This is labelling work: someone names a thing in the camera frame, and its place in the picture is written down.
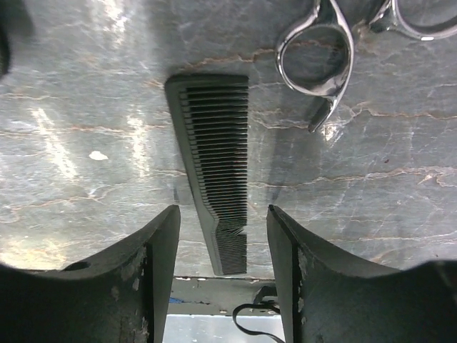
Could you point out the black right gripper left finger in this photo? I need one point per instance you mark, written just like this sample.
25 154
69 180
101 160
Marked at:
120 294

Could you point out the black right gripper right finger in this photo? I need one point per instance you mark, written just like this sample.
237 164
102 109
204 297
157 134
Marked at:
327 294

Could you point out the black straight comb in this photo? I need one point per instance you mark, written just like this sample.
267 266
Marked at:
210 117

